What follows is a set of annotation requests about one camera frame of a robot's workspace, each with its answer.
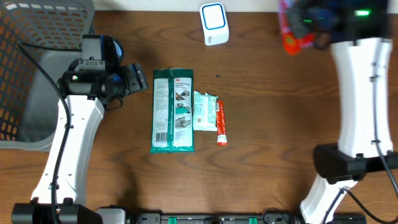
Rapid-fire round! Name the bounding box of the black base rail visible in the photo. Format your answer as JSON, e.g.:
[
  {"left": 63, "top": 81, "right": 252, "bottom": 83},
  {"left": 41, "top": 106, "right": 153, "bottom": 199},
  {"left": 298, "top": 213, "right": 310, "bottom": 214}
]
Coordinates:
[{"left": 133, "top": 212, "right": 368, "bottom": 224}]

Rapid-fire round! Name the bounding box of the grey plastic mesh basket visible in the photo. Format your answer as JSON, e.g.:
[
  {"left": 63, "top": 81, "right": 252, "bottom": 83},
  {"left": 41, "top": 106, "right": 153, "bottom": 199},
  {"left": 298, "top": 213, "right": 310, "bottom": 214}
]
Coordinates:
[{"left": 1, "top": 0, "right": 95, "bottom": 152}]

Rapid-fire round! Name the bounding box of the green and white package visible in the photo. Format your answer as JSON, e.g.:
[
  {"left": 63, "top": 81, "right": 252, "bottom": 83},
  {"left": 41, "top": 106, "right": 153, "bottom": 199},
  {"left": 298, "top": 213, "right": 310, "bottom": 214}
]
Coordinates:
[{"left": 150, "top": 68, "right": 194, "bottom": 154}]

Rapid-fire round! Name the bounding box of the red and white snack packet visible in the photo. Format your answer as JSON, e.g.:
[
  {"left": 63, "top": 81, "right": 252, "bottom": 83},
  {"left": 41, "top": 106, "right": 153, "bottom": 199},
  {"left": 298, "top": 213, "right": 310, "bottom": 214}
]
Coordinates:
[{"left": 216, "top": 101, "right": 228, "bottom": 146}]

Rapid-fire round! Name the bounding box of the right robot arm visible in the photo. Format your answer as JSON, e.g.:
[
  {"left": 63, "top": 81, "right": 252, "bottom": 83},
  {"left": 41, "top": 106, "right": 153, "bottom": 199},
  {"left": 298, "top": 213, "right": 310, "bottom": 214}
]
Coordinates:
[{"left": 279, "top": 0, "right": 397, "bottom": 223}]

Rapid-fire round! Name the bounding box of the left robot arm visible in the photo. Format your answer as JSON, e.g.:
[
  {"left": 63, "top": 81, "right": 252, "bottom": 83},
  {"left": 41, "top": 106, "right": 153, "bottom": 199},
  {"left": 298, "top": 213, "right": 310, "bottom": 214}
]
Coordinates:
[{"left": 11, "top": 34, "right": 148, "bottom": 223}]

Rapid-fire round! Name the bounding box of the light green wipes pack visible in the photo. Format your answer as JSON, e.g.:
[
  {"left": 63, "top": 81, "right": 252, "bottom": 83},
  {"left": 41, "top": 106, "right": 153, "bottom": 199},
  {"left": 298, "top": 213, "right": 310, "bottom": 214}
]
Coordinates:
[{"left": 193, "top": 91, "right": 218, "bottom": 131}]

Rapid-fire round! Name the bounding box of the red snack bag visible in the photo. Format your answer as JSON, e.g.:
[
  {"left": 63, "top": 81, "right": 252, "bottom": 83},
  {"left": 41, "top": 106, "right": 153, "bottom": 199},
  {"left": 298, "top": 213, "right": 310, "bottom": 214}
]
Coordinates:
[{"left": 278, "top": 0, "right": 315, "bottom": 55}]

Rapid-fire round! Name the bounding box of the white barcode scanner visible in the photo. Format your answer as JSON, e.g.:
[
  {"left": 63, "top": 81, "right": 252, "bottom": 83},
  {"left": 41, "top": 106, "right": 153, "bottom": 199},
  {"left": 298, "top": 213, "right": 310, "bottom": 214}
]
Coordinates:
[{"left": 199, "top": 2, "right": 229, "bottom": 46}]

